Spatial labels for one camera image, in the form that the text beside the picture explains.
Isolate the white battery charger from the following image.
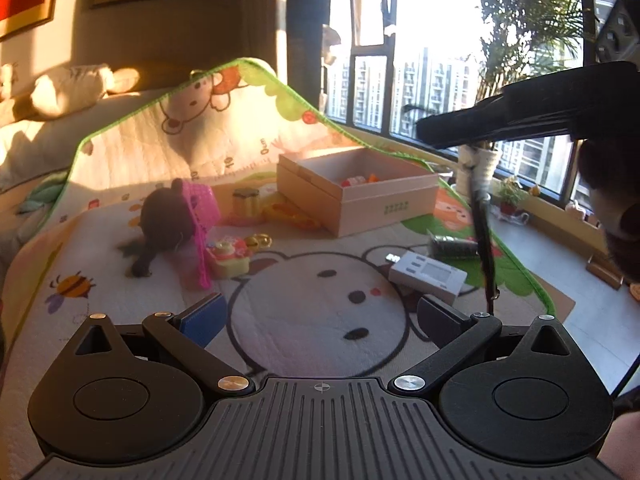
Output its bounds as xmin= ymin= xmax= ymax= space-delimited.
xmin=385 ymin=252 xmax=468 ymax=306

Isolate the black binder clip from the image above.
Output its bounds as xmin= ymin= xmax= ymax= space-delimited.
xmin=427 ymin=233 xmax=480 ymax=261

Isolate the yellow Hello Kitty toy camera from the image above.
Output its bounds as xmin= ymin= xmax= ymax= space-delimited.
xmin=205 ymin=236 xmax=252 ymax=280

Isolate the black plush toy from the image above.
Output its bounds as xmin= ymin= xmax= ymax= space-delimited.
xmin=118 ymin=179 xmax=195 ymax=278

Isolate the pink plastic toy strainer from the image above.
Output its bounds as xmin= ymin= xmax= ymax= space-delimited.
xmin=182 ymin=181 xmax=221 ymax=288

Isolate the white yogurt bottle red cap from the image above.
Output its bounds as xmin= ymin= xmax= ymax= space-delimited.
xmin=341 ymin=176 xmax=369 ymax=188

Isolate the large potted palm plant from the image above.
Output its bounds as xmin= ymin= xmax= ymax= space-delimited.
xmin=474 ymin=0 xmax=584 ymax=195

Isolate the small potted plant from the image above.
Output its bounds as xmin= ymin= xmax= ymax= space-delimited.
xmin=495 ymin=176 xmax=529 ymax=226

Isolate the cartoon bear play mat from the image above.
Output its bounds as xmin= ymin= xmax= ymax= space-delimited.
xmin=0 ymin=56 xmax=558 ymax=480

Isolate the pink cardboard storage box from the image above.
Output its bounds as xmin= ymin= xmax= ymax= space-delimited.
xmin=277 ymin=148 xmax=439 ymax=237

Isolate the beige sofa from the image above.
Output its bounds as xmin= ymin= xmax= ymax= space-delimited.
xmin=0 ymin=86 xmax=172 ymax=281

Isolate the white bolster pillow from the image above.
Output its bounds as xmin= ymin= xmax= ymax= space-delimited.
xmin=30 ymin=64 xmax=141 ymax=119

